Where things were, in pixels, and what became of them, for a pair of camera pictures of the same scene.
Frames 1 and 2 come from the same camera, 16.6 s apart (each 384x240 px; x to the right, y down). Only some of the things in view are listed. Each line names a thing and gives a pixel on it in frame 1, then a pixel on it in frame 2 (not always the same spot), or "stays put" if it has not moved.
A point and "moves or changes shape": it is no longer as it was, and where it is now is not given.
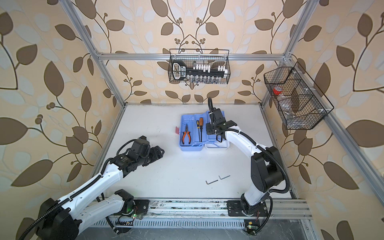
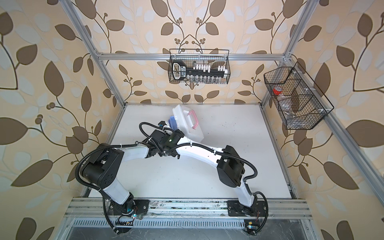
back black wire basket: x=196 y=66 stays put
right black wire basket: x=300 y=102 stays put
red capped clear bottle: x=277 y=90 stays put
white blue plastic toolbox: x=192 y=132 moves or changes shape
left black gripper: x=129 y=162 → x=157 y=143
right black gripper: x=208 y=130 → x=178 y=132
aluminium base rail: x=216 y=208 stays put
